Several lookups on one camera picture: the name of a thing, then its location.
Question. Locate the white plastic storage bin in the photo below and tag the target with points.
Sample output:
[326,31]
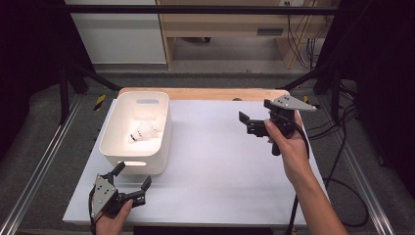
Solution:
[127,153]

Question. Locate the white cabinet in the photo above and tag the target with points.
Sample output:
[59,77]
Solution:
[120,39]

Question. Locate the black horizontal bar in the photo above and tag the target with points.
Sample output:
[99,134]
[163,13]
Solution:
[195,9]

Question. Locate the black curtain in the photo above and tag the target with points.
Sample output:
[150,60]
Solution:
[29,65]
[385,81]

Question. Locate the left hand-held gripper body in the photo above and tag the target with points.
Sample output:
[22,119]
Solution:
[102,196]

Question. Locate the black metal frame strut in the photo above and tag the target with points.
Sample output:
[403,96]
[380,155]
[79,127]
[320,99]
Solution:
[335,94]
[64,98]

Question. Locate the person's left hand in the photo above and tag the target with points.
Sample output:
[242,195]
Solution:
[110,225]

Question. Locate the white board sheet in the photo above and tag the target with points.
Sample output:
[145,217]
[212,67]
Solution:
[212,182]

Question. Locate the person's right hand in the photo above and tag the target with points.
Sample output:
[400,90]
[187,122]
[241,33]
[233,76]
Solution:
[295,153]

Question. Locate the light wooden desk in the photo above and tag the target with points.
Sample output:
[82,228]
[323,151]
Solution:
[221,24]

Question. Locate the aluminium rail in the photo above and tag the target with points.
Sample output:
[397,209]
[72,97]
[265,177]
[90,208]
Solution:
[42,163]
[359,173]

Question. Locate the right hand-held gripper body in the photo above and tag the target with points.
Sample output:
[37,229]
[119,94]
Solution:
[288,103]

